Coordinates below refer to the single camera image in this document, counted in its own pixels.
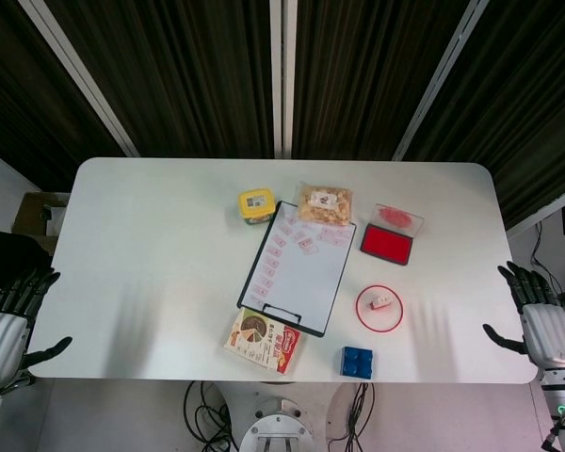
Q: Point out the white partition post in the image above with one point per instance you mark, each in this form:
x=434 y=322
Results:
x=282 y=75
x=438 y=80
x=80 y=70

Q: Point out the red-rimmed round clear dish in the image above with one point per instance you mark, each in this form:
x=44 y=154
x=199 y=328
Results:
x=391 y=320

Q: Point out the yellow lidded container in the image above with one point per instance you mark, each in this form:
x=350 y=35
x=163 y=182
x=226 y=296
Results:
x=255 y=202

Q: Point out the brown cardboard box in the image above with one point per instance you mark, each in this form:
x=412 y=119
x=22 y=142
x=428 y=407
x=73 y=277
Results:
x=28 y=216

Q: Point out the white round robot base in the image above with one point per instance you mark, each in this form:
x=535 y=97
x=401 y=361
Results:
x=278 y=426

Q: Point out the blue building block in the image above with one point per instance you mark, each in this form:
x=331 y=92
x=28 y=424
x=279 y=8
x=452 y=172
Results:
x=357 y=361

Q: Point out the clear snack bag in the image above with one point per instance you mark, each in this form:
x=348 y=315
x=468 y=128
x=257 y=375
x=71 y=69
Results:
x=325 y=205

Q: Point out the red ink pad with lid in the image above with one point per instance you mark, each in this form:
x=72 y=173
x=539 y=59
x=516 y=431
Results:
x=386 y=245

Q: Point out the black clipboard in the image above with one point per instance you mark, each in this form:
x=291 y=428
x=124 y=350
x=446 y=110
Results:
x=282 y=311

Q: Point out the printed food carton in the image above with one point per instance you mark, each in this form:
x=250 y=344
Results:
x=261 y=341

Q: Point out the left black-silver robot hand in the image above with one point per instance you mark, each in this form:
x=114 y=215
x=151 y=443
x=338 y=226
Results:
x=0 y=329

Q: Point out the right black-silver robot hand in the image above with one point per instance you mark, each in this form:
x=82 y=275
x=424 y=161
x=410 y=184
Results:
x=546 y=329

